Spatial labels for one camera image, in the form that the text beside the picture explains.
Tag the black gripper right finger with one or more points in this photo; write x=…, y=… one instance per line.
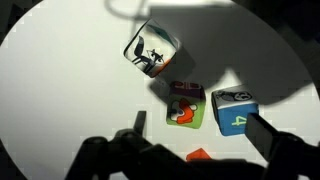
x=263, y=136

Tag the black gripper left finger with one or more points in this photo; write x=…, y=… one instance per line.
x=140, y=125

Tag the blue soft number cube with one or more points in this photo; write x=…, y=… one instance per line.
x=235, y=111

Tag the small orange cube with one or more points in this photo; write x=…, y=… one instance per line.
x=199, y=155

